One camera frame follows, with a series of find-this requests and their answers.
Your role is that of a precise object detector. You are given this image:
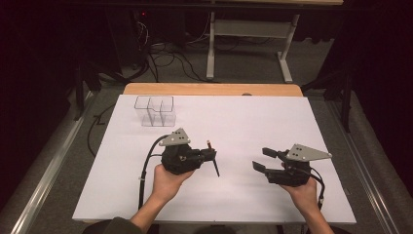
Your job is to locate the metal floor rail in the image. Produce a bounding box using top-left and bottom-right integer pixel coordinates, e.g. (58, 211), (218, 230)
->
(0, 91), (98, 234)
(324, 98), (413, 234)

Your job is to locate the black metal stand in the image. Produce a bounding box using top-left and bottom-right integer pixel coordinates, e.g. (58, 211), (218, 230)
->
(72, 61), (103, 122)
(300, 69), (355, 134)

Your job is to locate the thin black paintbrush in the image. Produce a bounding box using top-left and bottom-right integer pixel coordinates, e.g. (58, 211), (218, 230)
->
(206, 139), (221, 178)

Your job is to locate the tangle of black floor cables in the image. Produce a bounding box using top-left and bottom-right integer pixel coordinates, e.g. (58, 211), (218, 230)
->
(130, 19), (215, 84)

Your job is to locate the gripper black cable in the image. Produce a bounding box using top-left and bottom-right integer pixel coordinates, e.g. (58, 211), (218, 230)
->
(137, 135), (169, 211)
(308, 167), (326, 209)

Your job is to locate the clear acrylic organizer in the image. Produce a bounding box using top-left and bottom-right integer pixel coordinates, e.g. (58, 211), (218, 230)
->
(133, 95), (177, 128)

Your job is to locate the person's left hand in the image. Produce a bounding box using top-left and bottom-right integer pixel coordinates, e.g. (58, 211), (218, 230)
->
(152, 163), (196, 199)

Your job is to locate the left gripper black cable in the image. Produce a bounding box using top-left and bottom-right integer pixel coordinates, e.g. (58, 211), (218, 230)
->
(137, 135), (169, 211)

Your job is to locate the white metal desk frame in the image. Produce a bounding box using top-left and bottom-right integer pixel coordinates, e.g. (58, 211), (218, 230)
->
(206, 11), (301, 84)

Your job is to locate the person's right hand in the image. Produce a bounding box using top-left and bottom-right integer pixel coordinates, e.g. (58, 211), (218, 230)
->
(281, 176), (320, 215)

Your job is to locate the black device with red light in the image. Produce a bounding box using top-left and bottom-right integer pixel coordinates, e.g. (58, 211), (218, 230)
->
(131, 9), (150, 20)

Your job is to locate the white table board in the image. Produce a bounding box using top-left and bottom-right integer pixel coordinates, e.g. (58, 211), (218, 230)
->
(71, 94), (357, 225)

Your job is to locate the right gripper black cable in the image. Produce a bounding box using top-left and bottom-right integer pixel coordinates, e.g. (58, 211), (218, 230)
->
(308, 167), (326, 209)

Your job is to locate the black floor cable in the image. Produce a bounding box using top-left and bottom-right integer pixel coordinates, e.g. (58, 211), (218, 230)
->
(87, 102), (116, 159)

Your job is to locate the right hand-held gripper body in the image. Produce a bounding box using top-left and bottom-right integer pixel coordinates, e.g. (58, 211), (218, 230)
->
(264, 143), (333, 188)

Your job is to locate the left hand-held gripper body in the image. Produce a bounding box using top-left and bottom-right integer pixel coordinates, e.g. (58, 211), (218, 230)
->
(158, 127), (204, 176)

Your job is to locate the wooden table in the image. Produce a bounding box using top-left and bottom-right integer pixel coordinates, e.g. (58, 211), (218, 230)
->
(123, 82), (304, 98)

